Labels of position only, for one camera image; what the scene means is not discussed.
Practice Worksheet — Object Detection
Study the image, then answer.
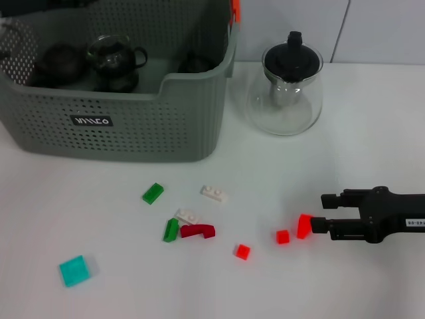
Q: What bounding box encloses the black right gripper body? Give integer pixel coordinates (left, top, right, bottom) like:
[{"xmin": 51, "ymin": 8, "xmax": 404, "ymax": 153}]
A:
[{"xmin": 359, "ymin": 185, "xmax": 425, "ymax": 245}]

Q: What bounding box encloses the red sloped brick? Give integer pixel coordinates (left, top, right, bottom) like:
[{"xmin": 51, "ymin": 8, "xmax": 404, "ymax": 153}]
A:
[{"xmin": 296, "ymin": 213, "xmax": 315, "ymax": 240}]

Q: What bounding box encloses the glass teacup with black base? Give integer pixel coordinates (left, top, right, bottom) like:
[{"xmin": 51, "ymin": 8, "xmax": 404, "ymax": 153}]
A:
[
  {"xmin": 92, "ymin": 68, "xmax": 140, "ymax": 94},
  {"xmin": 86, "ymin": 35, "xmax": 149, "ymax": 78},
  {"xmin": 179, "ymin": 51, "xmax": 216, "ymax": 74}
]

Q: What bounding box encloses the teal brick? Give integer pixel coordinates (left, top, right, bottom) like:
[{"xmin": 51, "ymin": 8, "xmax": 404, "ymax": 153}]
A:
[{"xmin": 58, "ymin": 255, "xmax": 100, "ymax": 288}]

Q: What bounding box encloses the grey-green perforated storage bin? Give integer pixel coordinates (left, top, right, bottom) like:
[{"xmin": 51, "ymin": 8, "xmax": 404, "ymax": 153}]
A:
[{"xmin": 0, "ymin": 0, "xmax": 240, "ymax": 163}]

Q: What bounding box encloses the glass teapot with black lid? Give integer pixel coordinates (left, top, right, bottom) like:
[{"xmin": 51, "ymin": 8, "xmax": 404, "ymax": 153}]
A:
[{"xmin": 247, "ymin": 31, "xmax": 325, "ymax": 136}]

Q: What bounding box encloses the white building brick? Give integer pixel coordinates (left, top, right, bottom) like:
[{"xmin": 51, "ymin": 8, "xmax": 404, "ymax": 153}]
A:
[
  {"xmin": 200, "ymin": 185, "xmax": 229, "ymax": 203},
  {"xmin": 175, "ymin": 209, "xmax": 202, "ymax": 225}
]

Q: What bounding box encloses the dark red curved brick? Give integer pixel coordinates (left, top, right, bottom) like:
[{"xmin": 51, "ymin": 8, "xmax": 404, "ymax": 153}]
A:
[{"xmin": 181, "ymin": 224, "xmax": 216, "ymax": 239}]

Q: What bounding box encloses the green building brick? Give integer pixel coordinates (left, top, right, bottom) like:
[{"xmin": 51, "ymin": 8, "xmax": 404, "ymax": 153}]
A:
[
  {"xmin": 142, "ymin": 181, "xmax": 165, "ymax": 205},
  {"xmin": 162, "ymin": 217, "xmax": 180, "ymax": 243}
]

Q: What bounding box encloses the orange plastic object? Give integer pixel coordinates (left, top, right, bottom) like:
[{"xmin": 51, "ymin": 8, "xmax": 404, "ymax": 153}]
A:
[{"xmin": 228, "ymin": 0, "xmax": 242, "ymax": 24}]

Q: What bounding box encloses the dark clay teapot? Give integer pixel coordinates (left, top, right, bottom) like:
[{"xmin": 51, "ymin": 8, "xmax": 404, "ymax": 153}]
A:
[{"xmin": 33, "ymin": 43, "xmax": 89, "ymax": 88}]

